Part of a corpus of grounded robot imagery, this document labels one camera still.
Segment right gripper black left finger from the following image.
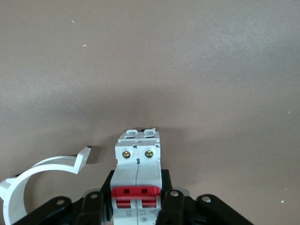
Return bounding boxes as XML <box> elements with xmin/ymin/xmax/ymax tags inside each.
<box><xmin>14</xmin><ymin>170</ymin><xmax>115</xmax><ymax>225</ymax></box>

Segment small white pipe clamp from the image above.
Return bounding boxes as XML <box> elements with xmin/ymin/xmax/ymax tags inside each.
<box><xmin>0</xmin><ymin>146</ymin><xmax>91</xmax><ymax>225</ymax></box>

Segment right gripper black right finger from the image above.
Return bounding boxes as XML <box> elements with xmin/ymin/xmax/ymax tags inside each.
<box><xmin>156</xmin><ymin>169</ymin><xmax>255</xmax><ymax>225</ymax></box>

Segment white red circuit breaker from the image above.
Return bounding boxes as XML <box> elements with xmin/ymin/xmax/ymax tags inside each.
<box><xmin>110</xmin><ymin>127</ymin><xmax>164</xmax><ymax>225</ymax></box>

